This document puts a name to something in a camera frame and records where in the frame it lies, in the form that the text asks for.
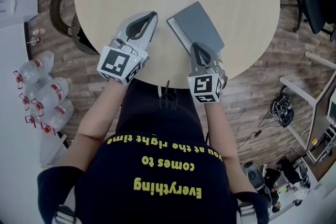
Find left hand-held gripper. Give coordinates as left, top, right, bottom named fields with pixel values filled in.
left=96, top=10, right=159, bottom=86

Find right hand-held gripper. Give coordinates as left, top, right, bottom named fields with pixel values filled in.
left=187, top=43, right=228, bottom=104

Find grey notebook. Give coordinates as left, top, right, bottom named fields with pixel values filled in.
left=166, top=1, right=226, bottom=63

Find person's left forearm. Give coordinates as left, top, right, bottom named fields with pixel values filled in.
left=76, top=78, right=127, bottom=145

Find person's right forearm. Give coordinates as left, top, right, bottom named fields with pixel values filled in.
left=203, top=101, right=238, bottom=163

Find person's black trousers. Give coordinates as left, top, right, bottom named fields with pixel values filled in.
left=115, top=78, right=204, bottom=140

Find dark woven round chair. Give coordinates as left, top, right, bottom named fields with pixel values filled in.
left=49, top=0, right=100, bottom=55

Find white-legged table dark top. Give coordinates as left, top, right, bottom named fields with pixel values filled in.
left=279, top=51, right=336, bottom=163

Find black mesh office chair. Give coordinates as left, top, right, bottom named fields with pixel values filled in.
left=280, top=0, right=336, bottom=42

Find white box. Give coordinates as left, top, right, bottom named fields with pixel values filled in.
left=0, top=0, right=40, bottom=28

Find grey office chair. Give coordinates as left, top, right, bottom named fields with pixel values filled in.
left=243, top=162, right=271, bottom=192

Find white microwave oven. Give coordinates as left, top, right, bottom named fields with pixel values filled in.
left=325, top=93, right=336, bottom=124

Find person's dark printed t-shirt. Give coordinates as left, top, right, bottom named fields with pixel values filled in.
left=36, top=133, right=271, bottom=224

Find black power adapter cable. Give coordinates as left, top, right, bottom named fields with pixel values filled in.
left=237, top=118, right=276, bottom=150

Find tangle of black cables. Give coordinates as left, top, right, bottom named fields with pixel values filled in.
left=270, top=85, right=295, bottom=128

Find grey harness strap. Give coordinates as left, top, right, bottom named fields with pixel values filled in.
left=54, top=206, right=76, bottom=224
left=236, top=203, right=257, bottom=224

